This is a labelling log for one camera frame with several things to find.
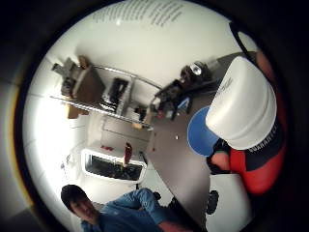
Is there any red bottle with white cap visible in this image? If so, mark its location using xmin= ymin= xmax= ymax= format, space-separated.
xmin=205 ymin=55 xmax=288 ymax=196

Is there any blue round plate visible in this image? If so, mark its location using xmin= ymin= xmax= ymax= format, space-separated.
xmin=186 ymin=105 xmax=224 ymax=159

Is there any black round object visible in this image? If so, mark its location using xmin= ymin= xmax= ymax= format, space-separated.
xmin=206 ymin=189 xmax=220 ymax=216

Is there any black equipment cluster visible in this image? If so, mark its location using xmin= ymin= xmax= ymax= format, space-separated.
xmin=154 ymin=61 xmax=214 ymax=121

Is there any red hanging item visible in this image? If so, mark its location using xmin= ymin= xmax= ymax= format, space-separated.
xmin=123 ymin=142 xmax=133 ymax=167

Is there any round silver lamp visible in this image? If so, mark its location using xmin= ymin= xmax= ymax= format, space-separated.
xmin=189 ymin=62 xmax=203 ymax=76

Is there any the person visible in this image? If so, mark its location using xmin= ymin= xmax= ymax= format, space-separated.
xmin=60 ymin=184 xmax=201 ymax=232

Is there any white framed dark bin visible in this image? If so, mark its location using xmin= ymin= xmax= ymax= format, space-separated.
xmin=80 ymin=148 xmax=148 ymax=184

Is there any black device on shelf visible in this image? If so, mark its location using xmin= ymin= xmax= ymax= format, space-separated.
xmin=105 ymin=76 xmax=130 ymax=104

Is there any brown cardboard box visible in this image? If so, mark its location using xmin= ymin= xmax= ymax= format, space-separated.
xmin=71 ymin=66 xmax=106 ymax=106

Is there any black strap cable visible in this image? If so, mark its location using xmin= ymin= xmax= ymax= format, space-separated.
xmin=229 ymin=20 xmax=257 ymax=60

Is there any metal wire shelf rack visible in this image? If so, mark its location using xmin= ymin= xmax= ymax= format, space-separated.
xmin=49 ymin=56 xmax=164 ymax=131

